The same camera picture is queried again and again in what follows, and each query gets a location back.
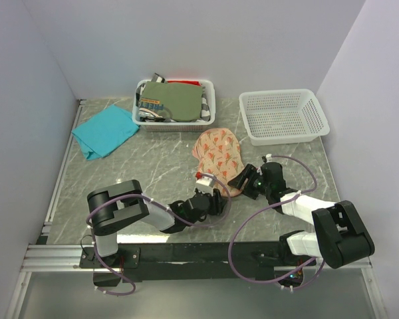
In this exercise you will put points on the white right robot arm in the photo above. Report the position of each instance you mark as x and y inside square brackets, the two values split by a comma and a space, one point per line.
[339, 237]

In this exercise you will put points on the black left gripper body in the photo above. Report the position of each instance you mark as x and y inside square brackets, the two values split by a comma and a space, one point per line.
[215, 207]

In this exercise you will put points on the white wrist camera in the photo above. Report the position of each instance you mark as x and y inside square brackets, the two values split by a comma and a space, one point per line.
[204, 183]
[267, 158]

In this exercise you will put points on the teal folded cloth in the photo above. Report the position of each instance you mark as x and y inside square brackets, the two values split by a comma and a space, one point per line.
[104, 132]

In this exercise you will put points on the white empty mesh basket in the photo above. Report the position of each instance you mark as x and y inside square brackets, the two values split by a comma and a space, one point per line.
[274, 117]

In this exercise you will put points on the black grey striped garment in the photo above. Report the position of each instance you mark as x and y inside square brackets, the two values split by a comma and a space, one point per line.
[205, 113]

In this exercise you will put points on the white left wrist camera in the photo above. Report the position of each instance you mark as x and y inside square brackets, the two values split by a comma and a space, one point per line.
[204, 183]

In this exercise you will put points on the white clothes basket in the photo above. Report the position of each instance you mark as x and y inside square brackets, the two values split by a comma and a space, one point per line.
[181, 126]

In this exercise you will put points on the green printed t-shirt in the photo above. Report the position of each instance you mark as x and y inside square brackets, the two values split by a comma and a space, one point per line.
[174, 101]

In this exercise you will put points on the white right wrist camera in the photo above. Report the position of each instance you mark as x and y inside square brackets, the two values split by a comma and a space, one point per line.
[267, 158]

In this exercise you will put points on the aluminium rail frame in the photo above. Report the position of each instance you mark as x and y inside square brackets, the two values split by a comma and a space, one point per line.
[190, 282]

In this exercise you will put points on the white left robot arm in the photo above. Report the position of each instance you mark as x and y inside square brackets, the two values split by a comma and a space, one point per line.
[118, 206]

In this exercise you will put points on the floral pink bra laundry bag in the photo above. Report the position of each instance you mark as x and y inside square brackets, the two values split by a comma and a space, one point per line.
[219, 153]

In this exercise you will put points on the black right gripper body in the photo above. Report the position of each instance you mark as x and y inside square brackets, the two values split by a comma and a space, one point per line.
[256, 185]

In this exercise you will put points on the red garment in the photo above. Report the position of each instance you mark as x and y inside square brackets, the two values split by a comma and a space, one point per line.
[190, 82]

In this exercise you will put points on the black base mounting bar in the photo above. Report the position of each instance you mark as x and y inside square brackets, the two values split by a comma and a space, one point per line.
[188, 261]

